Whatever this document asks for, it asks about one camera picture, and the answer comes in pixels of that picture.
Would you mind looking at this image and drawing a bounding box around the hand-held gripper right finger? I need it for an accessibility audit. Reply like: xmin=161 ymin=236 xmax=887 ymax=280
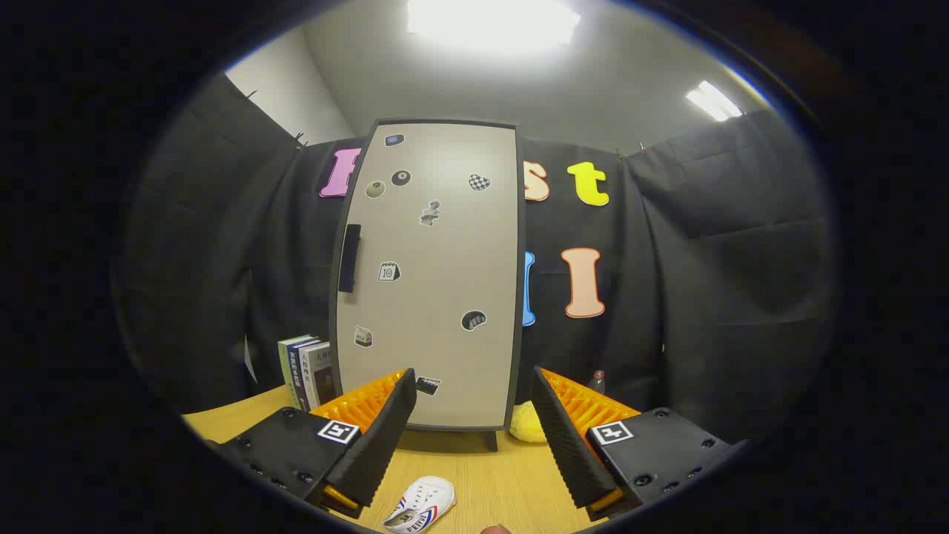
xmin=530 ymin=366 xmax=742 ymax=520

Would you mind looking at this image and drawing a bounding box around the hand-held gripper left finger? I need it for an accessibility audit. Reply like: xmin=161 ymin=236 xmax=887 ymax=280
xmin=215 ymin=369 xmax=417 ymax=520

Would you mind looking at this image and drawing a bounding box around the white striped canvas shoe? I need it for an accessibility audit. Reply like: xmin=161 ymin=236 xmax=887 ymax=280
xmin=382 ymin=476 xmax=457 ymax=533

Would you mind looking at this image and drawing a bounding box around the black door handle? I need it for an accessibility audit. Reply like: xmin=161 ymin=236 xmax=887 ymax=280
xmin=338 ymin=224 xmax=363 ymax=294

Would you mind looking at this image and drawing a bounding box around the dark grey shoe cabinet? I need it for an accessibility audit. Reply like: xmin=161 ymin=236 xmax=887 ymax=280
xmin=328 ymin=117 xmax=529 ymax=452

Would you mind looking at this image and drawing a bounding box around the yellow plush toy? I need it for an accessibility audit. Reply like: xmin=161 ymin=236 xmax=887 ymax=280
xmin=509 ymin=400 xmax=548 ymax=444

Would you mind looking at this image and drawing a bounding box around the grey cover book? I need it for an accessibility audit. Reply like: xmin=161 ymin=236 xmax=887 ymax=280
xmin=300 ymin=341 xmax=332 ymax=412

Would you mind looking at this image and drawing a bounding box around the blue spine book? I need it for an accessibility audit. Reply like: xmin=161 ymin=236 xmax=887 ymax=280
xmin=288 ymin=340 xmax=321 ymax=411

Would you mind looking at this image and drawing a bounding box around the green and white book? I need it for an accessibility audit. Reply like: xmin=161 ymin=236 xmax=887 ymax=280
xmin=278 ymin=335 xmax=316 ymax=409

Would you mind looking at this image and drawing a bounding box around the black backdrop cloth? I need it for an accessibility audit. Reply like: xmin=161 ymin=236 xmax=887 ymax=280
xmin=115 ymin=74 xmax=839 ymax=446

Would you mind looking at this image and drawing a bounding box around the narrow ceiling light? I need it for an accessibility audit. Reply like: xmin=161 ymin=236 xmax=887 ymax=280
xmin=686 ymin=80 xmax=744 ymax=122

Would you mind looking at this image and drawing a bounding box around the large ceiling light panel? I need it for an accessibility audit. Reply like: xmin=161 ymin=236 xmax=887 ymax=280
xmin=406 ymin=0 xmax=581 ymax=53

